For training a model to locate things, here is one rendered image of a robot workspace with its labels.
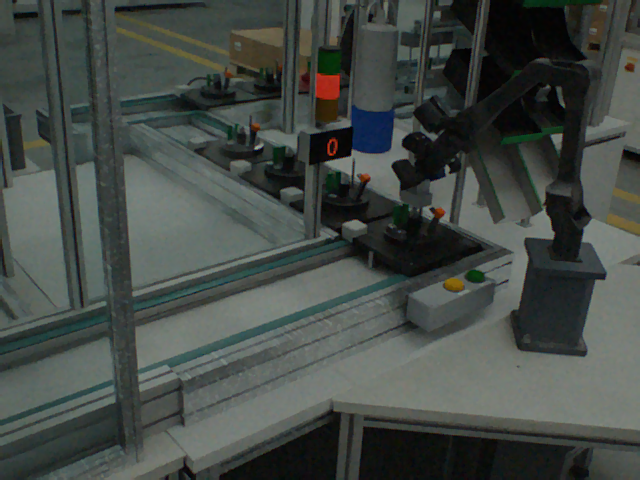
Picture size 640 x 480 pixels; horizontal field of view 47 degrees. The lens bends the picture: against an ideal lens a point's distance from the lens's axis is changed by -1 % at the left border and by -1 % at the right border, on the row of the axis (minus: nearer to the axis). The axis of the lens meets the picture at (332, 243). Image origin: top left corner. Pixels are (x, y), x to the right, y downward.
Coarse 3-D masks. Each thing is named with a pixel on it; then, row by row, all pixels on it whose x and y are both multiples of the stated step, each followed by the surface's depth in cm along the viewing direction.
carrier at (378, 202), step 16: (352, 160) 198; (336, 176) 198; (352, 176) 200; (336, 192) 197; (352, 192) 198; (368, 192) 204; (336, 208) 190; (352, 208) 190; (368, 208) 194; (384, 208) 195; (400, 208) 195; (336, 224) 184
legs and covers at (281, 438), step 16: (320, 416) 143; (336, 416) 145; (288, 432) 138; (304, 432) 141; (256, 448) 134; (272, 448) 136; (448, 448) 184; (464, 448) 184; (576, 448) 233; (592, 448) 243; (224, 464) 130; (240, 464) 132; (448, 464) 186; (464, 464) 187; (576, 464) 248
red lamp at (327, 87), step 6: (318, 78) 158; (324, 78) 157; (330, 78) 157; (336, 78) 158; (318, 84) 159; (324, 84) 158; (330, 84) 158; (336, 84) 159; (318, 90) 159; (324, 90) 159; (330, 90) 159; (336, 90) 159; (318, 96) 160; (324, 96) 159; (330, 96) 159; (336, 96) 160
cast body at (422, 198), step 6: (420, 180) 172; (426, 180) 172; (420, 186) 171; (426, 186) 173; (402, 192) 175; (408, 192) 174; (414, 192) 172; (420, 192) 172; (426, 192) 174; (402, 198) 176; (408, 198) 174; (414, 198) 172; (420, 198) 171; (426, 198) 172; (414, 204) 173; (420, 204) 172; (426, 204) 173
